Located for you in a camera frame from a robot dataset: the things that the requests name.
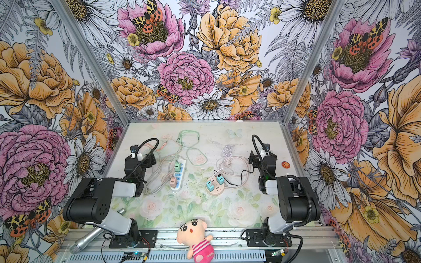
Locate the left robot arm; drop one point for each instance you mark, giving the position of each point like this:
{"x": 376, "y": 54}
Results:
{"x": 90, "y": 202}

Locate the pink plug adapter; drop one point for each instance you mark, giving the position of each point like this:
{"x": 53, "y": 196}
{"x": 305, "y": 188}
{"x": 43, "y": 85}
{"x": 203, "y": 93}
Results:
{"x": 173, "y": 182}

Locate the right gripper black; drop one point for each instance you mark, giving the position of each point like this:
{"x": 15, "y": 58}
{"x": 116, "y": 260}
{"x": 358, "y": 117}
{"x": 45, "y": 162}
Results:
{"x": 256, "y": 158}

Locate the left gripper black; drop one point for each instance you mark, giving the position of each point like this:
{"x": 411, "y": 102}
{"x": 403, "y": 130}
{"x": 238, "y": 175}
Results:
{"x": 148, "y": 162}

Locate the teal adapter with white cable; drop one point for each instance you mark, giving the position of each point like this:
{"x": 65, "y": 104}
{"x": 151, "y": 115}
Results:
{"x": 209, "y": 186}

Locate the green plug adapter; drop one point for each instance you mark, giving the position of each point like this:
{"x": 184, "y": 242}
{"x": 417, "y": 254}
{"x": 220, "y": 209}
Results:
{"x": 177, "y": 167}

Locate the silver microphone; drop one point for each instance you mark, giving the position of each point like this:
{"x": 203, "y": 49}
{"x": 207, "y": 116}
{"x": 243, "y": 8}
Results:
{"x": 93, "y": 235}

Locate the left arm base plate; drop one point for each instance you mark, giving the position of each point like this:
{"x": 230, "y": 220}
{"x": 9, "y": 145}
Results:
{"x": 145, "y": 239}

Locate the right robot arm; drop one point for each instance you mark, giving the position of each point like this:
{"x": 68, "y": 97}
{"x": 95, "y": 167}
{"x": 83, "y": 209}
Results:
{"x": 297, "y": 203}

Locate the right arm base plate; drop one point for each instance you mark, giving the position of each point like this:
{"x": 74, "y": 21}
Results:
{"x": 253, "y": 238}

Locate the red round sticker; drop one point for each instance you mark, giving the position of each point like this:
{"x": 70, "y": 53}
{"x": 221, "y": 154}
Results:
{"x": 285, "y": 164}

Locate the plush doll pink dress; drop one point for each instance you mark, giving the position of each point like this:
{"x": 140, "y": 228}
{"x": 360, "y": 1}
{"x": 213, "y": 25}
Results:
{"x": 192, "y": 234}

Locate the round pink socket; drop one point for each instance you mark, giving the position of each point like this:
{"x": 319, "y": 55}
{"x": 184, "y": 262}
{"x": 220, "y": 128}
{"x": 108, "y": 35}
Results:
{"x": 218, "y": 189}

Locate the white blue power strip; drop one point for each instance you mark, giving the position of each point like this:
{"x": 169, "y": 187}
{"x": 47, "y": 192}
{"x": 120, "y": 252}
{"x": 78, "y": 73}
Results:
{"x": 179, "y": 176}

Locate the teal adapter with black cable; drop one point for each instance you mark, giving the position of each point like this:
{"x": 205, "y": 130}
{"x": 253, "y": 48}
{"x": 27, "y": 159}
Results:
{"x": 220, "y": 179}

